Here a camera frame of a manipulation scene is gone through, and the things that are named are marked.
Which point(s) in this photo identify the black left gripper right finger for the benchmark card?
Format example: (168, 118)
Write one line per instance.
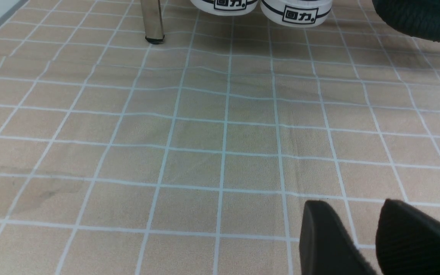
(407, 240)

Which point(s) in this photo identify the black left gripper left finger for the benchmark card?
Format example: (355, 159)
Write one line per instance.
(325, 246)

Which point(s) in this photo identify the stainless steel shoe rack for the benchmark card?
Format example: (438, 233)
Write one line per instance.
(152, 20)

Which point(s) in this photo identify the black knit shoe left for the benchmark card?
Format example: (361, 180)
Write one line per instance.
(415, 18)

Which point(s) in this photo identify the black lace-up sneaker white laces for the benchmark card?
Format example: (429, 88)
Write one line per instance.
(297, 13)

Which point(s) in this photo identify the checkered beige tablecloth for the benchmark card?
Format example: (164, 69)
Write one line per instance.
(195, 157)

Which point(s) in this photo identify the black lace-up sneaker far left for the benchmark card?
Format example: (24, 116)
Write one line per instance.
(225, 8)

